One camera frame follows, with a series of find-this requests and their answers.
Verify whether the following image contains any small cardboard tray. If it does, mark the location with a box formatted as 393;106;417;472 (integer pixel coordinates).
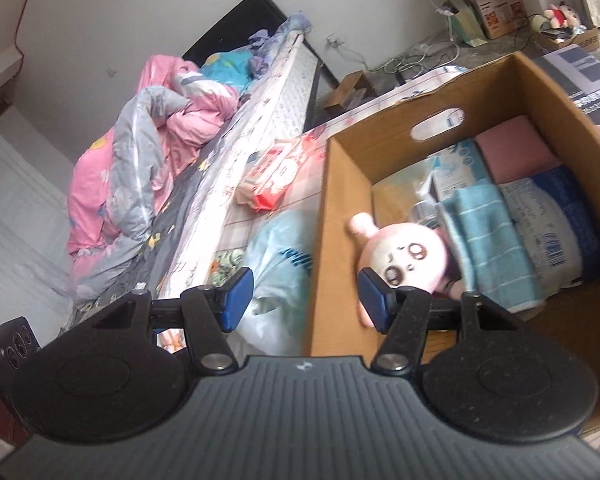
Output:
537;25;600;54

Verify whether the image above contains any black bed headboard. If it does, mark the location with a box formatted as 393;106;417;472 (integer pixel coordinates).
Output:
182;0;339;131

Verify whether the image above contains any printed cardboard box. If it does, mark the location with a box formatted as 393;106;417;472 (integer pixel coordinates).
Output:
434;0;529;41

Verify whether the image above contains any red cable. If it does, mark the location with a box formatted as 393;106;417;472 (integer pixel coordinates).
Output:
12;0;49;69

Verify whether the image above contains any pink plush toy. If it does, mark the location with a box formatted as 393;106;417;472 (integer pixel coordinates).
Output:
347;212;469;329

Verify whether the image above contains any white cable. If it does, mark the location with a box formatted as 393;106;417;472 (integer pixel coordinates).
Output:
340;39;462;75

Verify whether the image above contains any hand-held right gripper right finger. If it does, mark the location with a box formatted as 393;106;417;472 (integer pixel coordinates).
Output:
357;267;527;377

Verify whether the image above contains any pink grey floral quilt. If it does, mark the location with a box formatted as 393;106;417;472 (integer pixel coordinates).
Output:
65;55;241;306

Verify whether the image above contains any white woven bed mat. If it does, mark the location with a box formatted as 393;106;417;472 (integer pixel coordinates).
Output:
152;27;326;301

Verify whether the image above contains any grey floral bed sheet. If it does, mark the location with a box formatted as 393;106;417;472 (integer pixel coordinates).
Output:
70;159;232;322

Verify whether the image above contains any blue printed pillow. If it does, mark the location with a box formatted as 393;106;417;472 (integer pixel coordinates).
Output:
199;47;254;94

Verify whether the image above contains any blue purple cloth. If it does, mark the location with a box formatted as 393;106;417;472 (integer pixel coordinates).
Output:
247;12;314;76

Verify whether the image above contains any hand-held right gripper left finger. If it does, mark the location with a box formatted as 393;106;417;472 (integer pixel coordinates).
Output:
92;266;255;377

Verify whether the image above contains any green paper bag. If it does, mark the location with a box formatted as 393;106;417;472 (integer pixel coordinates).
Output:
447;0;489;49

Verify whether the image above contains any black printed carton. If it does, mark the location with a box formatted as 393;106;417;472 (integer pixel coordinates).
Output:
532;43;600;126

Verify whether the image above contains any blue face mask box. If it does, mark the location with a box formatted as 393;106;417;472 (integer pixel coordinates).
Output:
427;140;494;206

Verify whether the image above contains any blue striped towel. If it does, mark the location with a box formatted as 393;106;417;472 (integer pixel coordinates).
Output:
437;185;549;316

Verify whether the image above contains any large brown cardboard box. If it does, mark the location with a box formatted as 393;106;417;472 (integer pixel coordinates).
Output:
302;50;600;431

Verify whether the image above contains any small cardboard box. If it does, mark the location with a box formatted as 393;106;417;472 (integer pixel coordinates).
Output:
323;70;379;111

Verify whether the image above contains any pink wet wipes pack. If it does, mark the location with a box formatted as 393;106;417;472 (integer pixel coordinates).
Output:
234;137;329;211

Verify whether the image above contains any pink mesh cloth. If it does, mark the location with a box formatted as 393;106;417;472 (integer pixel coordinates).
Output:
474;115;564;186

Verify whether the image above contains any white plastic bag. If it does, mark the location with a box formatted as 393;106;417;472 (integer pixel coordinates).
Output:
239;207;326;361

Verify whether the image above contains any white blue cotton pad pack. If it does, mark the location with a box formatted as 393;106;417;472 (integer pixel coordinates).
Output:
497;165;600;289

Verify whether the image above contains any red white plush doll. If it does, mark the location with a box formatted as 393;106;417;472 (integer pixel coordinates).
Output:
530;2;584;31

